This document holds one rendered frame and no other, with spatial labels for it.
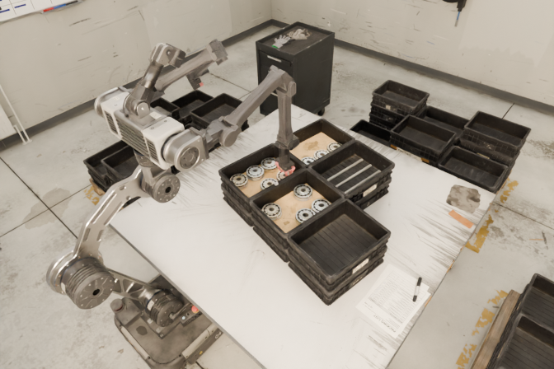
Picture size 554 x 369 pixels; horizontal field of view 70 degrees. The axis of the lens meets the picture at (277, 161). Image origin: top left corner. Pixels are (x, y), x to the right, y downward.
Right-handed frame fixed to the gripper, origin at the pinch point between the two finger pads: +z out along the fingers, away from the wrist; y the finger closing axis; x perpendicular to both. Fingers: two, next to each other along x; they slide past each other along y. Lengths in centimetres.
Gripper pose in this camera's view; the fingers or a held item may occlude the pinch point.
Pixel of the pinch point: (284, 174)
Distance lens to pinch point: 224.0
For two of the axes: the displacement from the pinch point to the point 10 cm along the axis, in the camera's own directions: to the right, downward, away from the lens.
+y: -5.5, -4.9, 6.7
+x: -8.3, 3.7, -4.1
